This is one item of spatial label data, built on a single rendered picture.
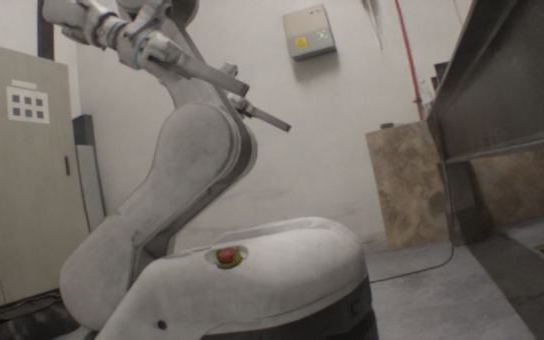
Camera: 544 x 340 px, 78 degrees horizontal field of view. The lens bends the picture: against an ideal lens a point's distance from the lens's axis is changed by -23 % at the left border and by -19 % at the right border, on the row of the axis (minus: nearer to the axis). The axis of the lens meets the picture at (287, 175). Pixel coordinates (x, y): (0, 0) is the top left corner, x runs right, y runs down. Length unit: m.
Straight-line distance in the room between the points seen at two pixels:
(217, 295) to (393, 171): 1.72
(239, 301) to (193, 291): 0.07
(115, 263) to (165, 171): 0.22
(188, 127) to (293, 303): 0.38
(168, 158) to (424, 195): 1.65
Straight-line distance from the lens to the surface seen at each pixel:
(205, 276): 0.60
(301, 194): 2.40
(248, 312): 0.59
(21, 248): 2.44
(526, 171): 2.33
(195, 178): 0.76
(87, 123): 3.14
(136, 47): 0.68
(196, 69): 0.62
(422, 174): 2.21
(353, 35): 2.47
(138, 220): 0.81
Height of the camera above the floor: 0.43
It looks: 3 degrees up
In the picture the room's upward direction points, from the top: 12 degrees counter-clockwise
